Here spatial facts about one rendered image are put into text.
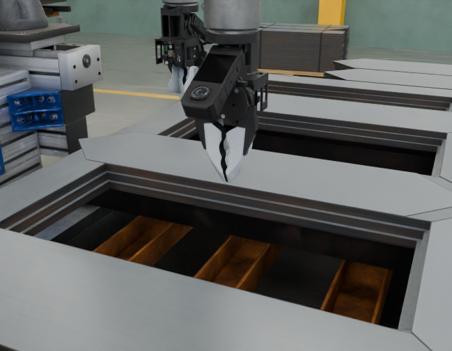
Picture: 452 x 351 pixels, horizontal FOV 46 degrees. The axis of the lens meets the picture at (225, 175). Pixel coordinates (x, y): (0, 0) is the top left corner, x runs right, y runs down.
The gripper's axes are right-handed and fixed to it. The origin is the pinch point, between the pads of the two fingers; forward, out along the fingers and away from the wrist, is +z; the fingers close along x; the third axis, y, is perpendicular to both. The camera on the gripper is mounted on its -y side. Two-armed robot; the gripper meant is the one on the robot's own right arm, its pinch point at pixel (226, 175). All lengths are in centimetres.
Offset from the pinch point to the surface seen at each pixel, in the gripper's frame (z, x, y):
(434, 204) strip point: 5.8, -28.0, 15.2
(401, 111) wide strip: 6, -17, 67
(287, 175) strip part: 5.8, -4.1, 17.2
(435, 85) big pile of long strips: 7, -22, 104
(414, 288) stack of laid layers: 7.2, -27.5, -6.8
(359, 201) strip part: 5.8, -17.4, 11.6
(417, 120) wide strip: 6, -21, 60
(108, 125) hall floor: 92, 214, 257
